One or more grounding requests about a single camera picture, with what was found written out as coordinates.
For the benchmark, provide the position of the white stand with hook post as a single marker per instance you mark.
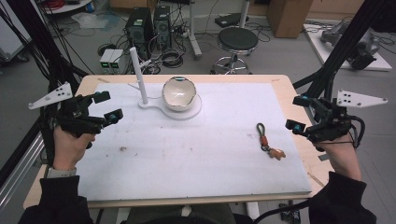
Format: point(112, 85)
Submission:
point(146, 93)

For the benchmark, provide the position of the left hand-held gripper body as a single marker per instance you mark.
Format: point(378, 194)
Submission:
point(74, 113)

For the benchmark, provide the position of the black round stool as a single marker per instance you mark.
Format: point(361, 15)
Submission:
point(236, 46)

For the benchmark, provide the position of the person's right hand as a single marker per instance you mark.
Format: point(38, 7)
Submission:
point(341, 157)

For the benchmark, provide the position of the white desk leg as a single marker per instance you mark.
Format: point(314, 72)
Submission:
point(193, 31)

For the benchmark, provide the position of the white power supply box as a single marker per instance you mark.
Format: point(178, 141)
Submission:
point(111, 59)

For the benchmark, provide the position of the aluminium frame rail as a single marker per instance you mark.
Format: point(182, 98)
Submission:
point(17, 174)

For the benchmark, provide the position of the black computer tower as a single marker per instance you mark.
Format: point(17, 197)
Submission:
point(162, 26)
point(139, 31)

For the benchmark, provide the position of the white platform with grey device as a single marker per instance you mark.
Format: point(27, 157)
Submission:
point(348, 43)

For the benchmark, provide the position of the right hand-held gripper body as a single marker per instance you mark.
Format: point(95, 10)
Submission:
point(336, 116)

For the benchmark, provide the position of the white ceramic bowl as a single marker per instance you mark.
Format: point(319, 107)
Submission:
point(179, 93)

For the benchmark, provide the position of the person's left hand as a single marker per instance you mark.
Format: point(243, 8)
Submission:
point(67, 148)

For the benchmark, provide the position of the brown cardboard box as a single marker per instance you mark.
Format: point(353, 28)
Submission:
point(288, 17)

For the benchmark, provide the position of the white table mat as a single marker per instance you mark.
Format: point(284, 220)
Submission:
point(193, 140)

